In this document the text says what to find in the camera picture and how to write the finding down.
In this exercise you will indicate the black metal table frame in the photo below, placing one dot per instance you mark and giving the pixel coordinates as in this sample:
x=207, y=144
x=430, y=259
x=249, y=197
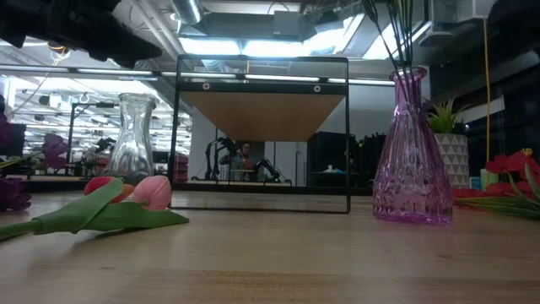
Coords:
x=84, y=184

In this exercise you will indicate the person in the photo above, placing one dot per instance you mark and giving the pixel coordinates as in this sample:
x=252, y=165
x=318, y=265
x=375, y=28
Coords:
x=242, y=157

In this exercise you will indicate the red storage bins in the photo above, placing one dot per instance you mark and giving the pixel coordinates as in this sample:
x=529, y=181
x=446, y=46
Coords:
x=182, y=169

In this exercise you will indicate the orange artificial tulip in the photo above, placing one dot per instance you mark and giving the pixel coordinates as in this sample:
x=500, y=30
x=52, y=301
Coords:
x=95, y=186

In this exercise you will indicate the pink artificial lily stem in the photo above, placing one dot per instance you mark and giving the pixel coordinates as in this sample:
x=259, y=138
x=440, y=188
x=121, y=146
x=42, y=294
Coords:
x=403, y=38

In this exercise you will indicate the light green cup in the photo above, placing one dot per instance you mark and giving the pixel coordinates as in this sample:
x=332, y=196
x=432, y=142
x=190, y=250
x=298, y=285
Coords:
x=489, y=179

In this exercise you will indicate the clear glass vase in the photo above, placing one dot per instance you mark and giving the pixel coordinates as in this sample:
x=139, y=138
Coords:
x=133, y=139

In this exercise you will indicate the blue white box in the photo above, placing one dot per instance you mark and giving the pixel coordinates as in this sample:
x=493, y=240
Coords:
x=475, y=184

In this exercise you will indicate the succulent in white patterned pot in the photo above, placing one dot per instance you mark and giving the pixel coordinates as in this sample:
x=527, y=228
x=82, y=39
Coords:
x=455, y=160

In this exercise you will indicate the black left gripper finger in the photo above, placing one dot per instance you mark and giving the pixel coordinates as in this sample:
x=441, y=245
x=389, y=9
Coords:
x=126, y=40
x=126, y=58

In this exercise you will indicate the background black metal frame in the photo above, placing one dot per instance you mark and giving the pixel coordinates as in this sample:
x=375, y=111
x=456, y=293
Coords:
x=71, y=135

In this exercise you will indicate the red artificial flower stem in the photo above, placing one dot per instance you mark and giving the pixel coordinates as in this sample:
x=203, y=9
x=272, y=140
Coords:
x=512, y=164

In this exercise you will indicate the purple artificial flower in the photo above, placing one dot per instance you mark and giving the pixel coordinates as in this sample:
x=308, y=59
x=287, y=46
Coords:
x=12, y=194

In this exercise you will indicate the black monitor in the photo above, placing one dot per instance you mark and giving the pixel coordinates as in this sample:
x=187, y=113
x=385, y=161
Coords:
x=14, y=139

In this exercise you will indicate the wooden shelf black metal frame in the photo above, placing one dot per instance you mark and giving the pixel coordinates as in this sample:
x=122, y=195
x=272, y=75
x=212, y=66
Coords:
x=261, y=114

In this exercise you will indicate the purple glass vase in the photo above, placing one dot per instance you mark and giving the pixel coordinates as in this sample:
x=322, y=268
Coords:
x=411, y=177

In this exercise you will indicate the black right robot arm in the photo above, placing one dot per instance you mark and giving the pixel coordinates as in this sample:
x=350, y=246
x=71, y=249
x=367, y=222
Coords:
x=519, y=21

